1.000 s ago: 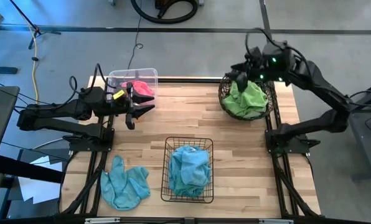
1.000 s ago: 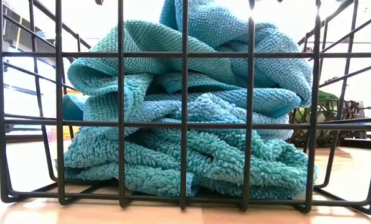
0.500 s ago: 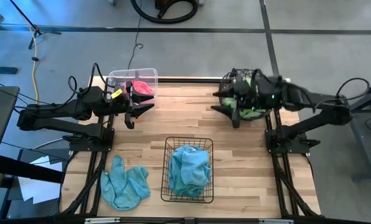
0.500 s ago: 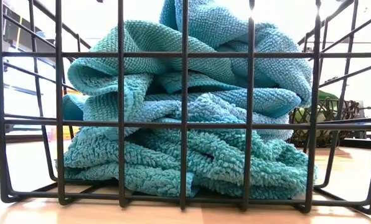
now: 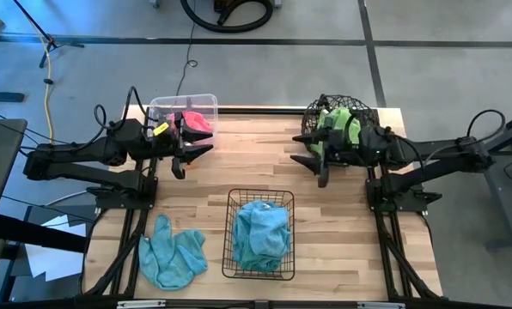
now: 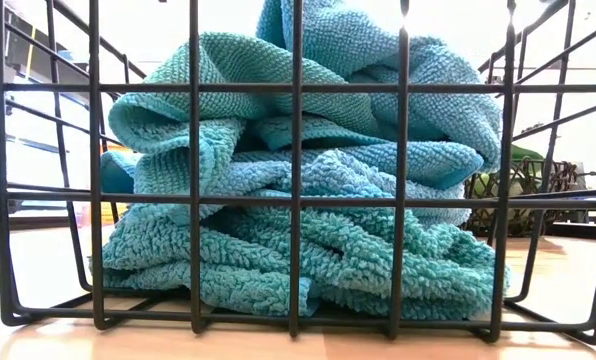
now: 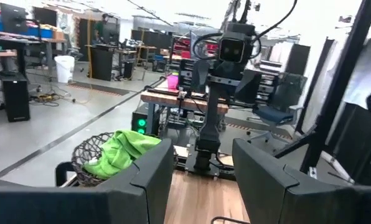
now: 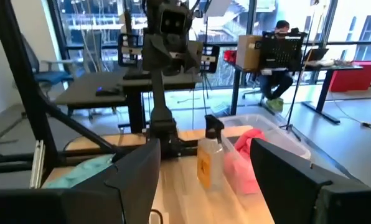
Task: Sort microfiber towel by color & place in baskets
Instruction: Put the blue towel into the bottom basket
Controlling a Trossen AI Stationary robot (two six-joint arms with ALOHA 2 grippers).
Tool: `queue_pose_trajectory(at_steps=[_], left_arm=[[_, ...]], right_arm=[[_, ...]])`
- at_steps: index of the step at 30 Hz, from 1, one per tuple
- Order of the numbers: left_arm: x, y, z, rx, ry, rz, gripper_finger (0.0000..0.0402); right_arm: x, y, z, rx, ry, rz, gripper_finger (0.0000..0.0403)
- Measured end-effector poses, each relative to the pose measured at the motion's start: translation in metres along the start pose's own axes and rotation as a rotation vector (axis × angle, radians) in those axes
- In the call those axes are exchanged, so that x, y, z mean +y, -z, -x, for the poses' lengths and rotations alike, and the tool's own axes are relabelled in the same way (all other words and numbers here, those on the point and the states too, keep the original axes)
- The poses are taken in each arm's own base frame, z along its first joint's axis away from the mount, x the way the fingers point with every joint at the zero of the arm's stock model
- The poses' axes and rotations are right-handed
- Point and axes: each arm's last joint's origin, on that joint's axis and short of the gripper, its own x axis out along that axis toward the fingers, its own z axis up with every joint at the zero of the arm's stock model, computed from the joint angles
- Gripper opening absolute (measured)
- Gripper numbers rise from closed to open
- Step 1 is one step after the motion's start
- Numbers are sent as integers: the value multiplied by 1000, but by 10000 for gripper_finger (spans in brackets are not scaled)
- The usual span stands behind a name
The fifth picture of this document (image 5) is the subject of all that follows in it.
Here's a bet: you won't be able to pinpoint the dark vacuum cleaner body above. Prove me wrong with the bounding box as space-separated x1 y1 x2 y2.
212 0 283 14

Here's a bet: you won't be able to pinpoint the round dark wicker basket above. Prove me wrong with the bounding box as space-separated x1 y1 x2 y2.
302 94 381 158

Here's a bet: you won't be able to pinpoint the black steel beam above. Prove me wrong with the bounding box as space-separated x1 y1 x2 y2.
0 213 88 254

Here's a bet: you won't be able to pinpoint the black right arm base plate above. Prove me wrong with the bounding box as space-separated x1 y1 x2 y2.
365 178 444 214

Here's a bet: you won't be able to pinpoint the rectangular black wire basket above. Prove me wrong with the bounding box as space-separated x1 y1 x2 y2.
221 188 296 282

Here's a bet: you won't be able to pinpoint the pink microfiber towel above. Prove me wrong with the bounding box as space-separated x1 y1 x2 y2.
165 110 216 135

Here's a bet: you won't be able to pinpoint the clear plastic bin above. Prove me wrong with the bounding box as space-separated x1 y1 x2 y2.
147 93 219 147

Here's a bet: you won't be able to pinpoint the dark grey desk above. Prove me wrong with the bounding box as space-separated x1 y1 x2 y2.
0 118 28 301

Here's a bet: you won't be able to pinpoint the thin black floor cable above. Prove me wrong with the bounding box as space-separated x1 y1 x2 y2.
174 0 199 98

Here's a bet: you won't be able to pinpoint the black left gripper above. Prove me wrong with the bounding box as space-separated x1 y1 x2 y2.
147 111 215 181

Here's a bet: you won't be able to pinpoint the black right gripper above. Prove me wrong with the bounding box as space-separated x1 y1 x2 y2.
289 125 371 189

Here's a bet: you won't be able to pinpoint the silver metal bracket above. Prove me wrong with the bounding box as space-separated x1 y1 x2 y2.
117 300 167 309
357 301 406 309

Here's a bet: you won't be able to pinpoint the dark grey cart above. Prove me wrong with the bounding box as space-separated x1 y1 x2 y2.
478 106 512 252

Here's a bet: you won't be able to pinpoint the black aluminium table frame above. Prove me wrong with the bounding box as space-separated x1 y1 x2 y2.
79 105 444 309

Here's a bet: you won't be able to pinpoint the white paper sheets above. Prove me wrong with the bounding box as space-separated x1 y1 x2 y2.
23 214 88 282

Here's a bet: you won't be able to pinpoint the black vacuum hose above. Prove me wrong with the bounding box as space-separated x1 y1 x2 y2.
179 0 275 34

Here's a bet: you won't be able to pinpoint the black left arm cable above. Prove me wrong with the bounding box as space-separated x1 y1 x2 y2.
92 85 154 132

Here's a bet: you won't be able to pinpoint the yellow extension cable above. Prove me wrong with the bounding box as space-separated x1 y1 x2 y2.
26 16 55 145

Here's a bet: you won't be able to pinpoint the black flat bar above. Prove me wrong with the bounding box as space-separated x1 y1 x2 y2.
0 91 27 103

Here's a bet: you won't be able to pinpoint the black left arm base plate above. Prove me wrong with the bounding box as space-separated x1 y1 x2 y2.
88 178 158 210

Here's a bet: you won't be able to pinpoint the black tripod stand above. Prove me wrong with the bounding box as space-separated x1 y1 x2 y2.
12 0 86 70

